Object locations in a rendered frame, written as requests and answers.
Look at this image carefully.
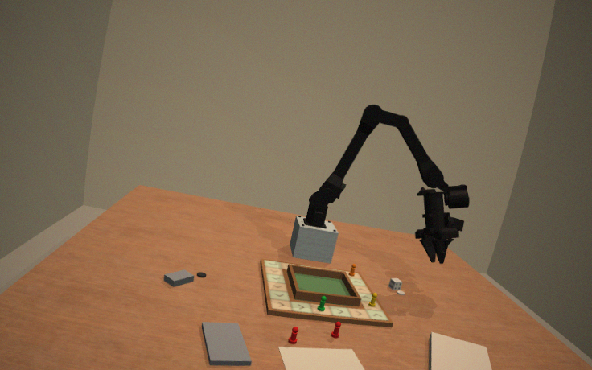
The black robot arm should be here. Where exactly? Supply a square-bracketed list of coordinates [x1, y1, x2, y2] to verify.
[303, 105, 470, 228]

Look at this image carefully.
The yellow game pawn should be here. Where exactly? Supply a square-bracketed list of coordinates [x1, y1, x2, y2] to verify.
[369, 293, 377, 307]

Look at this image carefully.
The beige die with black pips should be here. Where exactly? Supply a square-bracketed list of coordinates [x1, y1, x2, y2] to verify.
[388, 278, 402, 290]

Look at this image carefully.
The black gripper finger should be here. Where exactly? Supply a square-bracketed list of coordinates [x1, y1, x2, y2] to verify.
[432, 239, 454, 264]
[419, 239, 437, 263]

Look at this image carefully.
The green game pawn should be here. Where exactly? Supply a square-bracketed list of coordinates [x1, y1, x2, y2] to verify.
[317, 296, 327, 311]

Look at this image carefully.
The red pawn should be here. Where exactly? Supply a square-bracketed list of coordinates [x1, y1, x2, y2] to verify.
[288, 327, 298, 344]
[331, 322, 341, 339]

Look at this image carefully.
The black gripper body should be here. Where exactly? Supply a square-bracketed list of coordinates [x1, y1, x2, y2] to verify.
[415, 209, 459, 240]

